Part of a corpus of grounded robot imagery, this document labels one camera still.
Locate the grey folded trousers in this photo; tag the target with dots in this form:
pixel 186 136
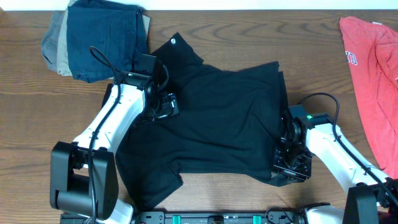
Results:
pixel 49 42

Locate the navy folded trousers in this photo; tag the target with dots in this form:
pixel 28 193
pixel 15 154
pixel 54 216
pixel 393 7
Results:
pixel 102 40

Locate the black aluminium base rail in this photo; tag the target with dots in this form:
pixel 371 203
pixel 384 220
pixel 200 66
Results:
pixel 202 218

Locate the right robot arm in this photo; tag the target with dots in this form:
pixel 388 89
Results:
pixel 371 193

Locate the red t-shirt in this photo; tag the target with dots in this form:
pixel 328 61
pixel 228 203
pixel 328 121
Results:
pixel 371 51

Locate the black t-shirt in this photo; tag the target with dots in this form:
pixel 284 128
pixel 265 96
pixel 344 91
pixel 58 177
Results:
pixel 228 122

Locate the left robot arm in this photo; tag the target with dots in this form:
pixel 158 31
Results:
pixel 83 176

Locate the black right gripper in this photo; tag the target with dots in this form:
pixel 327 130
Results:
pixel 278 165

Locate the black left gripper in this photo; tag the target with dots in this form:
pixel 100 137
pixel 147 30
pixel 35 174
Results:
pixel 170 106

